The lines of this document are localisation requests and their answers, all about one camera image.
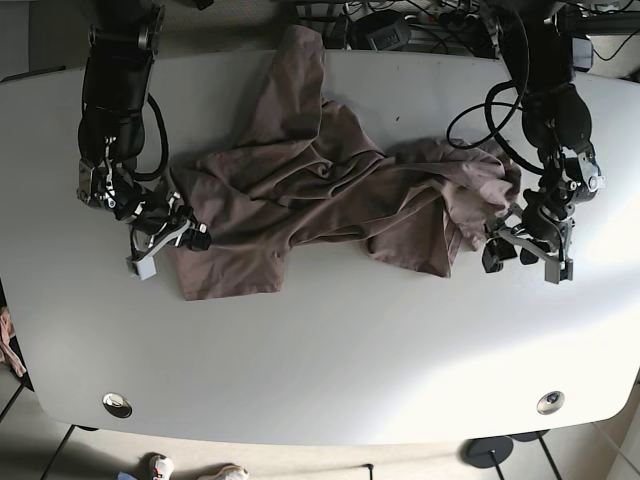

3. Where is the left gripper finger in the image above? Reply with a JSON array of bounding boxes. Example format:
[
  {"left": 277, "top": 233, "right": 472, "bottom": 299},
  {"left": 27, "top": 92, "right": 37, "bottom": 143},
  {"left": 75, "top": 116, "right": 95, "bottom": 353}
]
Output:
[
  {"left": 545, "top": 257, "right": 573, "bottom": 284},
  {"left": 484, "top": 222, "right": 513, "bottom": 240}
]

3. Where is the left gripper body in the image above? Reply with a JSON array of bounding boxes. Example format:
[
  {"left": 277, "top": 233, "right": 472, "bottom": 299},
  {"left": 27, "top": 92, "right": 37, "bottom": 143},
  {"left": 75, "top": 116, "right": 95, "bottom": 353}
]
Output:
[{"left": 494, "top": 202, "right": 575, "bottom": 265}]

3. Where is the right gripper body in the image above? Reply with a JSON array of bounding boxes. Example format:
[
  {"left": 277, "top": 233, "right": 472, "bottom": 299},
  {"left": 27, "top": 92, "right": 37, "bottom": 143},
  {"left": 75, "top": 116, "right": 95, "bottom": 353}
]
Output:
[{"left": 127, "top": 199, "right": 193, "bottom": 260}]

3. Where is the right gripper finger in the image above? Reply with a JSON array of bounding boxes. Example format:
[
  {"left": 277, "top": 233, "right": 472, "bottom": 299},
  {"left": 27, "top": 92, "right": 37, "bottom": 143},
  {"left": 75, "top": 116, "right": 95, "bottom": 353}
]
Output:
[
  {"left": 126, "top": 256, "right": 157, "bottom": 279},
  {"left": 184, "top": 220, "right": 210, "bottom": 240}
]

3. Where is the mauve pink T-shirt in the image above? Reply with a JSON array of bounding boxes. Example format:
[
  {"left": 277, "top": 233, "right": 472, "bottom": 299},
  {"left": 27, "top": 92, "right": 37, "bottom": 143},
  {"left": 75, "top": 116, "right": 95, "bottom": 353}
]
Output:
[{"left": 169, "top": 26, "right": 521, "bottom": 301}]

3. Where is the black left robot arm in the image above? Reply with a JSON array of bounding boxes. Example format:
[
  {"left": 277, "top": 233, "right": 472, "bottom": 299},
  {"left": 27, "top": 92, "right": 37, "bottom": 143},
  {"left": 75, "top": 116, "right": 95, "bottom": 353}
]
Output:
[{"left": 482, "top": 1, "right": 604, "bottom": 284}]

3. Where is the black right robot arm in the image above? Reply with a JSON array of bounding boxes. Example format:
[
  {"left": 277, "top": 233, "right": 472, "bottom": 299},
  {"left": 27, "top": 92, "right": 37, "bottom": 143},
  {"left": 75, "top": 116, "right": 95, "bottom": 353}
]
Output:
[{"left": 77, "top": 1, "right": 211, "bottom": 280}]

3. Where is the pink cloth at table edge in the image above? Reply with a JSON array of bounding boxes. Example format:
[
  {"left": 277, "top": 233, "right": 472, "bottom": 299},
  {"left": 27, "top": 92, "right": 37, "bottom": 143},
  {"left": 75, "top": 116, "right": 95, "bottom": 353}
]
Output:
[{"left": 0, "top": 306, "right": 26, "bottom": 378}]

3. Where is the right black floor stand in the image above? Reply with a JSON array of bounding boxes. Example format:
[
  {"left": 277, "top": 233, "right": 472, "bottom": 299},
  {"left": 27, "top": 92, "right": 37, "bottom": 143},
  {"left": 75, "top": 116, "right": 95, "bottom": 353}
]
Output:
[{"left": 511, "top": 430, "right": 563, "bottom": 480}]

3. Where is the black floor stand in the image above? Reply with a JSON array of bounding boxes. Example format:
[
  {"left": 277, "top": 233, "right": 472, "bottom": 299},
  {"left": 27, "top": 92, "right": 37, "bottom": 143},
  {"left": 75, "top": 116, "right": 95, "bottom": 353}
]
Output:
[
  {"left": 461, "top": 436, "right": 514, "bottom": 480},
  {"left": 511, "top": 430, "right": 563, "bottom": 480}
]

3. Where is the left black floor stand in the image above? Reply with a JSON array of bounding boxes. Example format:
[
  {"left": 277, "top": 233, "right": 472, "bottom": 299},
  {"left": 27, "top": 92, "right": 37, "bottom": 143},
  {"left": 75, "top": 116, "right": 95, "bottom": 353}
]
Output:
[{"left": 461, "top": 436, "right": 514, "bottom": 480}]

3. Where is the white orange shoe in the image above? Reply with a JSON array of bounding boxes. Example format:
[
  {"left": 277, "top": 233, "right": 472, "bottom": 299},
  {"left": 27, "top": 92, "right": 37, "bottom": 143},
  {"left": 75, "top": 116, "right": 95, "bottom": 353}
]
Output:
[
  {"left": 197, "top": 464, "right": 250, "bottom": 480},
  {"left": 149, "top": 454, "right": 175, "bottom": 480}
]

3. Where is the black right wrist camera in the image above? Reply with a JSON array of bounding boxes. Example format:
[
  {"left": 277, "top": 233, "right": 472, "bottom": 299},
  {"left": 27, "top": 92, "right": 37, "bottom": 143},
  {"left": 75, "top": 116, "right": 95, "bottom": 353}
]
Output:
[{"left": 176, "top": 229, "right": 212, "bottom": 252}]

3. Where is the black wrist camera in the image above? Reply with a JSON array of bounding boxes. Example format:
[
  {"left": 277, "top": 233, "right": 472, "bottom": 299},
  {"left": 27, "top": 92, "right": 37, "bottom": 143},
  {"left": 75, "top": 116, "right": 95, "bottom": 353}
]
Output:
[
  {"left": 482, "top": 238, "right": 517, "bottom": 274},
  {"left": 176, "top": 229, "right": 212, "bottom": 252}
]

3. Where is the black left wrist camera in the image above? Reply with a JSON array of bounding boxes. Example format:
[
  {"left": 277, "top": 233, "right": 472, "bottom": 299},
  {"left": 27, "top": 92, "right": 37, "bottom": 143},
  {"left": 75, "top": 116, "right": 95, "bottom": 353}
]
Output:
[{"left": 482, "top": 238, "right": 517, "bottom": 274}]

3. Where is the table cable grommet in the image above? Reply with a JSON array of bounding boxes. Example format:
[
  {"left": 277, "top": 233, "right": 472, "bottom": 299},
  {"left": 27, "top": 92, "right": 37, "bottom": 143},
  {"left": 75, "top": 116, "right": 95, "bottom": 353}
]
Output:
[
  {"left": 536, "top": 391, "right": 565, "bottom": 416},
  {"left": 102, "top": 392, "right": 133, "bottom": 419}
]

